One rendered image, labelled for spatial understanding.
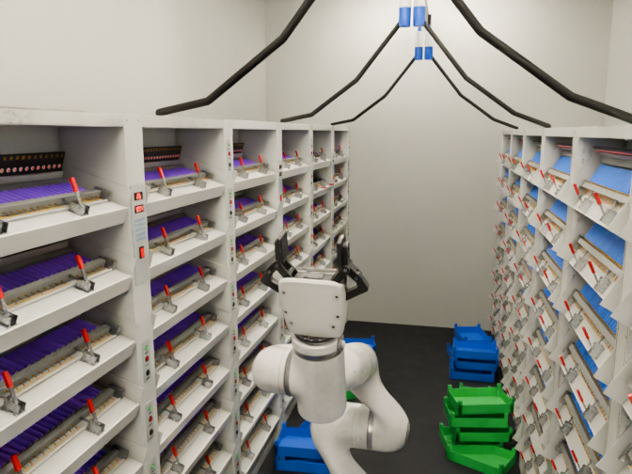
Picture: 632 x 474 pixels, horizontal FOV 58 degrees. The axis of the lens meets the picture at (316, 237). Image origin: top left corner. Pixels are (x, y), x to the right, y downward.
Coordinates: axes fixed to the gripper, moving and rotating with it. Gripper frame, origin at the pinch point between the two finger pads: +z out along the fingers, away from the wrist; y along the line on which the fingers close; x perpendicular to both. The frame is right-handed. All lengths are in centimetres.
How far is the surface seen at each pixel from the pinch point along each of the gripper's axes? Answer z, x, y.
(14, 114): 14, 20, 66
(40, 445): -61, 8, 72
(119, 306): -46, 46, 72
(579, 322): -71, 99, -59
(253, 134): -34, 193, 85
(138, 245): -30, 53, 67
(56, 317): -31, 17, 66
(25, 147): 1, 43, 87
